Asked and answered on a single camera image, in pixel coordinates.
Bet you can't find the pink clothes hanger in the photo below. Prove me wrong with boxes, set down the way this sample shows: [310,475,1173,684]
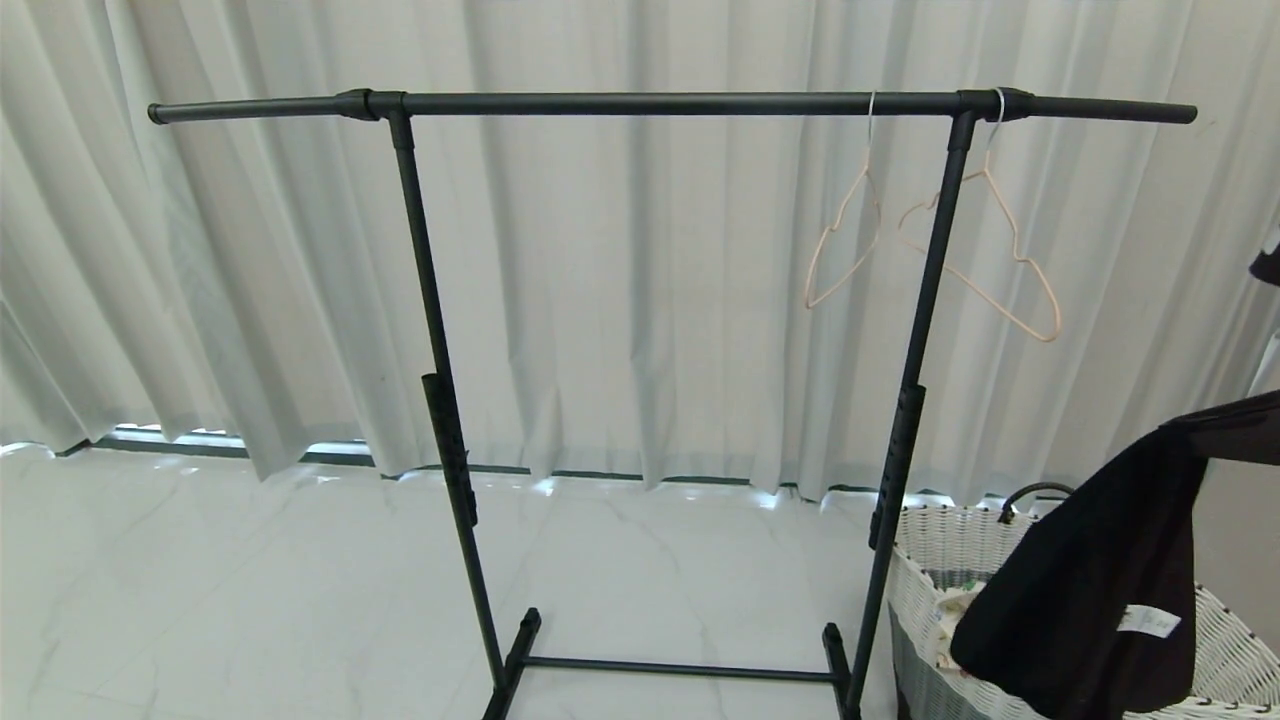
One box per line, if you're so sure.
[896,90,1062,344]
[804,95,884,310]

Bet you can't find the black garment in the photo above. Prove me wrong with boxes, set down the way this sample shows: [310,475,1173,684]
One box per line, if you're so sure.
[950,390,1280,717]

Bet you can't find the black clothes rack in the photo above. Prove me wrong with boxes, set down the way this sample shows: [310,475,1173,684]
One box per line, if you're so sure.
[147,87,1198,720]

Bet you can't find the white laundry basket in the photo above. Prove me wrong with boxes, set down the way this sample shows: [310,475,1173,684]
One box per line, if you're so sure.
[888,483,1280,720]

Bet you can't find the white curtain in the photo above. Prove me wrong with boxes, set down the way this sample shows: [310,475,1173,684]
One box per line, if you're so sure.
[0,0,1280,501]

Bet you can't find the cream printed garment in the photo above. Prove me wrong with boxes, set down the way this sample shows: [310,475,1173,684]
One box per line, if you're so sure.
[932,583,993,646]

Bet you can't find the window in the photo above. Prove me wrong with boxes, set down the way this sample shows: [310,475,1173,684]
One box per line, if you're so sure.
[95,425,376,469]

